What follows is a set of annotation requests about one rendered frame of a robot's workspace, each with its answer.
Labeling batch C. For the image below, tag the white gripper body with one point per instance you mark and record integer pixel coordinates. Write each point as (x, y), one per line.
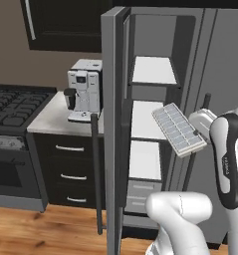
(202, 120)

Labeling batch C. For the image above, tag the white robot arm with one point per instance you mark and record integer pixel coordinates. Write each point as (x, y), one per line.
(177, 212)

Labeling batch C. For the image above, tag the white ice cube tray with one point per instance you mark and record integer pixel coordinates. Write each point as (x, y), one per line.
(178, 130)

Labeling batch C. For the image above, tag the white freezer shelf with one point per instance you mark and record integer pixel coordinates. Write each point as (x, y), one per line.
(145, 161)
(143, 121)
(154, 70)

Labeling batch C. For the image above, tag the grey fridge door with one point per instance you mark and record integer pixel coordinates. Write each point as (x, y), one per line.
(226, 59)

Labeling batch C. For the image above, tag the grey freezer drawer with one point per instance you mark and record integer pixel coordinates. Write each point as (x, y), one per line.
(137, 203)
(143, 187)

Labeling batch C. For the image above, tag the grey freezer door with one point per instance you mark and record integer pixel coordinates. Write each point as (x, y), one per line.
(110, 99)

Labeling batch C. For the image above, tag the grey fridge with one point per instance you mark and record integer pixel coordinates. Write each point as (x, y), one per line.
(150, 33)

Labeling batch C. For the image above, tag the white coffee machine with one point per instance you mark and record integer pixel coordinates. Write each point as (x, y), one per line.
(85, 89)

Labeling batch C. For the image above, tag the black drawer front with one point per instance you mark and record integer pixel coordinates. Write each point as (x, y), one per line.
(70, 156)
(74, 167)
(77, 192)

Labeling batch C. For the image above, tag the black gas stove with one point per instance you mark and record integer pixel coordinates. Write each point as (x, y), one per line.
(11, 139)

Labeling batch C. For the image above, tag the black wall cupboard door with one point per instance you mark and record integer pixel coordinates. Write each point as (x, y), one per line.
(67, 23)

